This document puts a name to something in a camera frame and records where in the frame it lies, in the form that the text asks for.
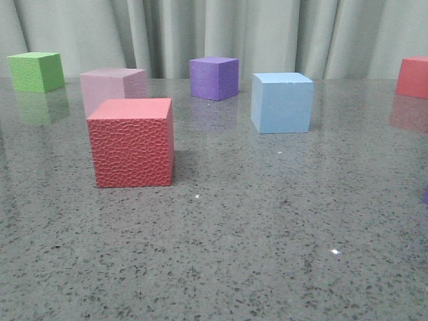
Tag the light blue foam cube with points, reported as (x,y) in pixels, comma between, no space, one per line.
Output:
(281,102)

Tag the purple foam cube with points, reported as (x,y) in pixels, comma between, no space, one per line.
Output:
(214,78)

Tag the red textured foam cube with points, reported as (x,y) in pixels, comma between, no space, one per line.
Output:
(132,142)

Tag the pink foam cube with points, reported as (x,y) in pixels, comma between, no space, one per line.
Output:
(111,83)

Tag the grey-green curtain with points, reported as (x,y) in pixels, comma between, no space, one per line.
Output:
(320,39)

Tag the green foam cube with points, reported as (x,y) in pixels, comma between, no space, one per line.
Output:
(38,72)

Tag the red foam cube far right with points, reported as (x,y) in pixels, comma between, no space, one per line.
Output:
(412,80)

